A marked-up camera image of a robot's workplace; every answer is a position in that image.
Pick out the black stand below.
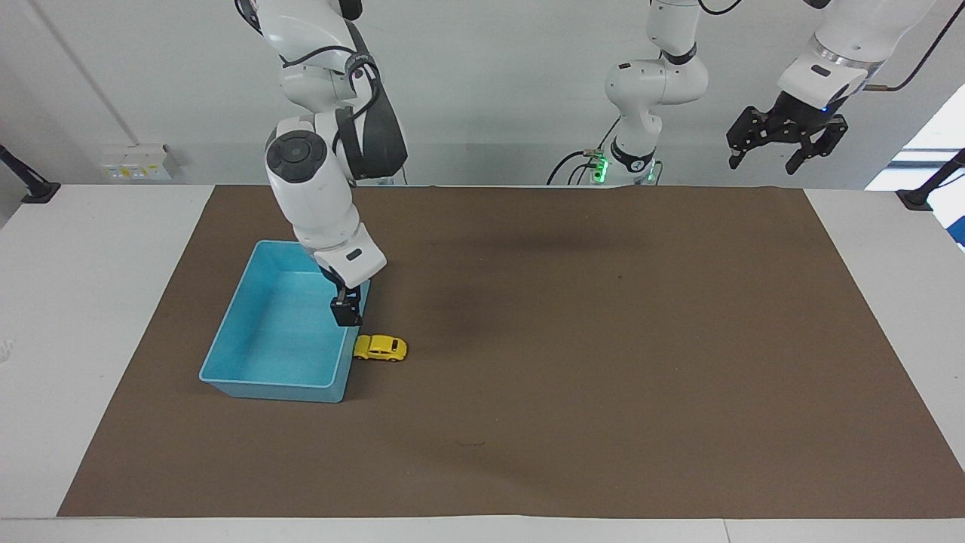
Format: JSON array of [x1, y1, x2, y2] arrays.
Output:
[[896, 148, 965, 212], [0, 143, 62, 205]]

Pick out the white wall conduit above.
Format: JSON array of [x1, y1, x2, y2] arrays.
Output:
[[29, 0, 144, 149]]

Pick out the white wall socket box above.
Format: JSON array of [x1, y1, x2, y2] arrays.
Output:
[[100, 143, 179, 183]]

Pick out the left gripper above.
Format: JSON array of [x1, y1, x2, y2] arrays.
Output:
[[726, 90, 850, 176]]

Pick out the yellow toy beetle car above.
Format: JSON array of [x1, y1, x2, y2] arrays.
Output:
[[353, 334, 409, 364]]

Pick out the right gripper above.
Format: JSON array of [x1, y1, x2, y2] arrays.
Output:
[[317, 263, 354, 293]]

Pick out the light blue plastic bin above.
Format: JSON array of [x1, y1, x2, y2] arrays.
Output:
[[198, 240, 372, 404]]

